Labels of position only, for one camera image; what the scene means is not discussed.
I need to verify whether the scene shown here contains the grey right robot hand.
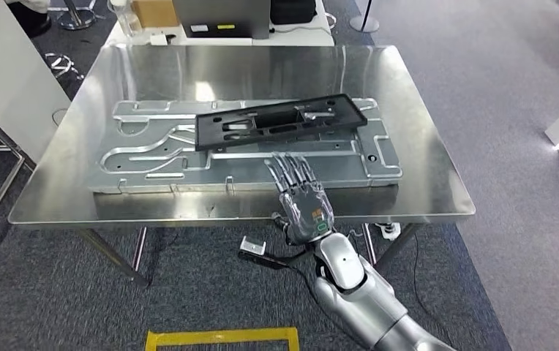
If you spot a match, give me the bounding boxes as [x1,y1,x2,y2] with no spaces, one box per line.
[263,152,335,246]

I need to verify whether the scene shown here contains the black plastic plate frame part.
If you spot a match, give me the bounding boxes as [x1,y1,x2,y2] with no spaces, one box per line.
[194,93,369,152]

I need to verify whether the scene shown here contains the stainless steel workbench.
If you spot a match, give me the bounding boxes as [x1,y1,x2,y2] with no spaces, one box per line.
[7,44,477,287]

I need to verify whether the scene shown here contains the grey metal fixture plate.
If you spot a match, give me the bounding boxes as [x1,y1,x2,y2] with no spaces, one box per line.
[88,97,404,196]

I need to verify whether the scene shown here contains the yellow floor tape square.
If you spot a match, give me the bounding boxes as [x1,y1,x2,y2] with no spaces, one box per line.
[144,328,301,351]

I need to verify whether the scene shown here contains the white desk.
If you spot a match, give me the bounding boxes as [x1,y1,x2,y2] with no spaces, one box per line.
[105,0,336,48]

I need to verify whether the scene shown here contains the round stand base with pole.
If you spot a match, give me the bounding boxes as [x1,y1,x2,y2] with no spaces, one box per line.
[349,0,380,34]

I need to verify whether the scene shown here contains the black equipment box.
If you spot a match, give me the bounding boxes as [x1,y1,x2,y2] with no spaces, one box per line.
[269,0,318,25]

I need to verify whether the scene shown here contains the grey equipment box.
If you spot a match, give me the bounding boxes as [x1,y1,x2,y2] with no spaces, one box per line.
[173,0,271,39]

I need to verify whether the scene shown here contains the white power adapter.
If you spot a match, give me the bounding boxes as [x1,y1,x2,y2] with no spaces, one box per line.
[149,32,176,47]

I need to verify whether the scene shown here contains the brown cardboard box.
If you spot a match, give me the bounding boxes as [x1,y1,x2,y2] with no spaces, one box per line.
[131,0,179,29]

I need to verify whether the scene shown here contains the clear plastic bottle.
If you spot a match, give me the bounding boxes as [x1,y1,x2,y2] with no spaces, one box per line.
[108,0,143,39]

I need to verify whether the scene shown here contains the chrome chair base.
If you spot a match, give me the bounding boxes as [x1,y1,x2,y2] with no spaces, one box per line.
[44,52,85,82]

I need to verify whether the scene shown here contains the chrome stool base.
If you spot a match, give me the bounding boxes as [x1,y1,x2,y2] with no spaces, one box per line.
[58,0,97,31]

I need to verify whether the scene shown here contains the person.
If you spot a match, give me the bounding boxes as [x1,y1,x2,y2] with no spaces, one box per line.
[5,0,53,39]

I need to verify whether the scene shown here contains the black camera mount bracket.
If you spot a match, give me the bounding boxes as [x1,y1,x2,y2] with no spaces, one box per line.
[237,249,312,271]

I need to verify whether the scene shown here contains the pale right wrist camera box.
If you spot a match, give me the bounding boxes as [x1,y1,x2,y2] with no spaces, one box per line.
[239,235,267,257]

